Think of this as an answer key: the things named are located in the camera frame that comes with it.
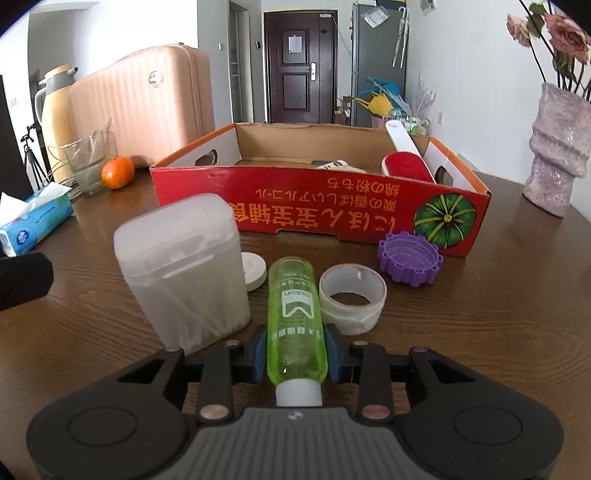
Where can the translucent cotton swab box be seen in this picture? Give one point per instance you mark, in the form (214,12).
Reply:
(183,264)

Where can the small white round disc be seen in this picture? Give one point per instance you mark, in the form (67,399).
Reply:
(255,270)

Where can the small white bottle in box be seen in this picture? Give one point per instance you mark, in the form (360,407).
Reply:
(337,165)

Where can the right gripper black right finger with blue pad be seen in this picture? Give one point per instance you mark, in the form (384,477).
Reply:
(450,420)

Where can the beige thermos jug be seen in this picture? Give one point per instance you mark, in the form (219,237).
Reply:
(52,112)

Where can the blue tissue pack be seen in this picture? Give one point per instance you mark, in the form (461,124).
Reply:
(25,223)

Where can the dark brown entrance door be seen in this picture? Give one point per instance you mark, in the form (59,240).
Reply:
(301,66)

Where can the purple textured vase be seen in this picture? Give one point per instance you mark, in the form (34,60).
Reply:
(560,143)

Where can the red cardboard box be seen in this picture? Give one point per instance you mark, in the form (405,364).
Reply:
(264,172)

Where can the dried pink roses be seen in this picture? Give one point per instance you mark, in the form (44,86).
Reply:
(566,42)

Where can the yellow blue items pile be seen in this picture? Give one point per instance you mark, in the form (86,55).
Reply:
(383,99)

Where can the pink hard suitcase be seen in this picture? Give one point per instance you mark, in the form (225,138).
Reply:
(152,102)

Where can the clear glass pitcher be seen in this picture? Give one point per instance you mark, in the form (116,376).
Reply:
(86,157)

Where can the orange tangerine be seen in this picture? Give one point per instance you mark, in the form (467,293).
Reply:
(117,173)

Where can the grey refrigerator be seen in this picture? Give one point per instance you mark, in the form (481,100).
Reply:
(376,46)

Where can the white tape roll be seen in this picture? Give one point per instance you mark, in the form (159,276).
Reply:
(352,297)

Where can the green spray bottle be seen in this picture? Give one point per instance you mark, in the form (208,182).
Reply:
(296,359)

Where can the wire storage cart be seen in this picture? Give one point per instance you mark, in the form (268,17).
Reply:
(414,125)

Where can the purple ridged plastic lid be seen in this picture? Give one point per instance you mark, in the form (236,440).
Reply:
(409,259)

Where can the black camera tripod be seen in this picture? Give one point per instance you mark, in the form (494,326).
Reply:
(41,171)

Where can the red white lint brush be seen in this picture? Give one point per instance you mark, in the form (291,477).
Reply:
(406,161)

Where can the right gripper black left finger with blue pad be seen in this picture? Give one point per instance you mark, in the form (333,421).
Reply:
(136,423)

